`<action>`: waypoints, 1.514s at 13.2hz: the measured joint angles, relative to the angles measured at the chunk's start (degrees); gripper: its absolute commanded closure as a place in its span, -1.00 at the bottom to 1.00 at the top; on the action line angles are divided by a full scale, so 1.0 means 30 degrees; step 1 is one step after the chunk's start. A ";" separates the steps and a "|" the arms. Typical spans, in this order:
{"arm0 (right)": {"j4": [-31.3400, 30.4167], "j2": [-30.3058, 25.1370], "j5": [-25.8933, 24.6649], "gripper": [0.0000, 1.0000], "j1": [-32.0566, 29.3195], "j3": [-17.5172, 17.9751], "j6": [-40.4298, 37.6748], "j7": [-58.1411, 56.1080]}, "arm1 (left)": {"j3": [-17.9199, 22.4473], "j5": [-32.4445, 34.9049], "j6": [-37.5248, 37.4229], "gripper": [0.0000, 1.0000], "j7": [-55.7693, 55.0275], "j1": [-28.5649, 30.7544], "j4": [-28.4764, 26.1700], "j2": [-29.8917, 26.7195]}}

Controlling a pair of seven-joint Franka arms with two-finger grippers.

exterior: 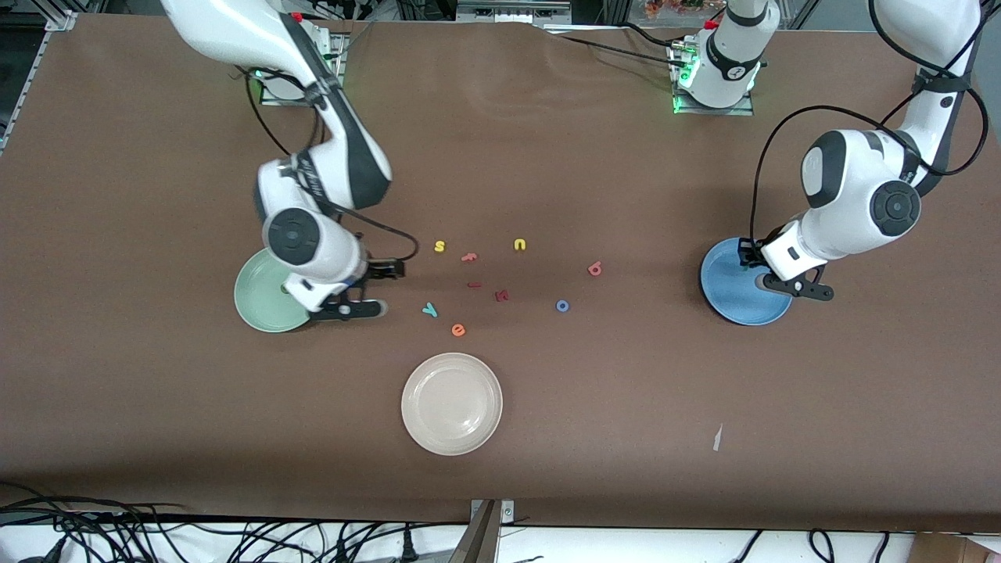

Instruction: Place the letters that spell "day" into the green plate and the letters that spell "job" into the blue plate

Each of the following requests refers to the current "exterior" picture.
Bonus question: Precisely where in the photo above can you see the blue plate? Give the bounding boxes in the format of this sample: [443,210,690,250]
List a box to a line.
[700,238,795,327]

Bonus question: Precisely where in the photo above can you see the light green plate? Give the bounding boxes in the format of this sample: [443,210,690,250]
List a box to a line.
[234,249,314,334]

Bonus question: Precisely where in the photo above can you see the beige plate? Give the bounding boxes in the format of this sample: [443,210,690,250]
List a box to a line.
[400,353,504,457]

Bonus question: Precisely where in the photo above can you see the brown table cover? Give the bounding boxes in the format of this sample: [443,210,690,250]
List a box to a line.
[0,14,1001,534]

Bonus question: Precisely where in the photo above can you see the orange artificial flowers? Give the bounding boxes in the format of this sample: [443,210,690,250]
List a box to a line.
[643,0,709,20]

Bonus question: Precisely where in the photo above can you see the grey metal equipment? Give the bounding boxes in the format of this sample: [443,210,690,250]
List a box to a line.
[456,0,573,24]

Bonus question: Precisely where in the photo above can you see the cardboard box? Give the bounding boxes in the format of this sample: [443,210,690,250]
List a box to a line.
[907,534,1001,563]

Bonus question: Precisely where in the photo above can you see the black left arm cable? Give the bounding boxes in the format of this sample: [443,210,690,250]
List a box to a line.
[749,0,990,243]

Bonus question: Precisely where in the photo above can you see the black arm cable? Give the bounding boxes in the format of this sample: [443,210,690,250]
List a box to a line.
[749,0,990,243]
[235,66,419,263]

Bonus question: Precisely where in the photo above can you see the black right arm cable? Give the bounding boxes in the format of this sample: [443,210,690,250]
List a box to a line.
[235,66,419,263]

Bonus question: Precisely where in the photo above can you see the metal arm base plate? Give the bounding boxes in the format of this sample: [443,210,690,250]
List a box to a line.
[671,39,755,117]
[260,20,349,106]

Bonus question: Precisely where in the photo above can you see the aluminium profile bracket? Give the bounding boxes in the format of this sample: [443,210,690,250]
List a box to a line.
[450,499,517,563]

